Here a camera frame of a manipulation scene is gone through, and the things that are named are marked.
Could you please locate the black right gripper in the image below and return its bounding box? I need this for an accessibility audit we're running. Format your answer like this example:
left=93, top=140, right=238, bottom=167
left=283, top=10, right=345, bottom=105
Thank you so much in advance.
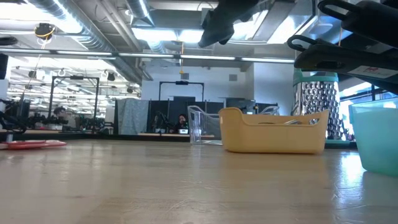
left=198, top=0, right=261, bottom=49

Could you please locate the steel box grater teal handle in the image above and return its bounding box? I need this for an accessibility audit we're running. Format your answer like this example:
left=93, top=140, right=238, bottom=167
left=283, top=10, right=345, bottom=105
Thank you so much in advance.
left=290, top=68, right=353, bottom=149

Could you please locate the silver ceiling duct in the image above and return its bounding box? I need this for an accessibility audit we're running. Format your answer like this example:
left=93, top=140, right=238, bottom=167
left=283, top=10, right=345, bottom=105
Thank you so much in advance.
left=27, top=0, right=144, bottom=85

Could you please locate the clear plastic bin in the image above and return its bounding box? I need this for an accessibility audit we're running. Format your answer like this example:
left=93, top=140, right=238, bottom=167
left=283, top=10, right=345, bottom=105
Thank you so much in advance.
left=187, top=105, right=280, bottom=146

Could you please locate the black-handled utensil white label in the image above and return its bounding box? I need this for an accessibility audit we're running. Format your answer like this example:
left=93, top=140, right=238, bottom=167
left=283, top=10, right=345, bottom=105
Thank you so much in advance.
left=286, top=34, right=398, bottom=95

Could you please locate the red utensil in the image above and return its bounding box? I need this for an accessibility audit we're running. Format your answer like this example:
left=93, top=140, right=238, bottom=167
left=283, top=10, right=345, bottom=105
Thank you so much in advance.
left=0, top=139, right=68, bottom=151

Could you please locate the black aluminium table frame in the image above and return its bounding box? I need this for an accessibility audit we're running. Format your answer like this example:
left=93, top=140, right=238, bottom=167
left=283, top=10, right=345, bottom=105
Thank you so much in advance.
left=0, top=132, right=216, bottom=142

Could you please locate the yellow black ceiling reel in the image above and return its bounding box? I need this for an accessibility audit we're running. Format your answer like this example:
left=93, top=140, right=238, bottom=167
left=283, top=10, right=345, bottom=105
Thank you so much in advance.
left=34, top=23, right=57, bottom=41

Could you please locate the teal plastic bin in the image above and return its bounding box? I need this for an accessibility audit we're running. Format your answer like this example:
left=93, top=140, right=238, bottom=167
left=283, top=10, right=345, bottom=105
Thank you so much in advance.
left=348, top=97, right=398, bottom=179

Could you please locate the orange plastic bin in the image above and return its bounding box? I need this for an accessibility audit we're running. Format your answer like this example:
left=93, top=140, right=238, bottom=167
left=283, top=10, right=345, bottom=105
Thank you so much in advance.
left=218, top=106, right=330, bottom=155

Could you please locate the grey fabric partition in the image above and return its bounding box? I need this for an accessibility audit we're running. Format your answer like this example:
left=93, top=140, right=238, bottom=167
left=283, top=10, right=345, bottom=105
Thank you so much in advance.
left=114, top=98, right=150, bottom=135

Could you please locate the steel scoop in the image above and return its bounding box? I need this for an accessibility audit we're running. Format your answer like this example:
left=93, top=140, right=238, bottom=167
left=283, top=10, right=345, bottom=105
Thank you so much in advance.
left=260, top=118, right=322, bottom=126

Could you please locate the black gantry frame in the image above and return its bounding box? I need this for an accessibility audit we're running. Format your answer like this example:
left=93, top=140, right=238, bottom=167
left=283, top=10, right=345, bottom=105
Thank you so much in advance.
left=158, top=80, right=205, bottom=102

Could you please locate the black rack frame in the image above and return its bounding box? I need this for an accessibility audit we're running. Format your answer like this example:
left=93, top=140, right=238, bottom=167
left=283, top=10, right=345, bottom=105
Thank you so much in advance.
left=48, top=75, right=100, bottom=131

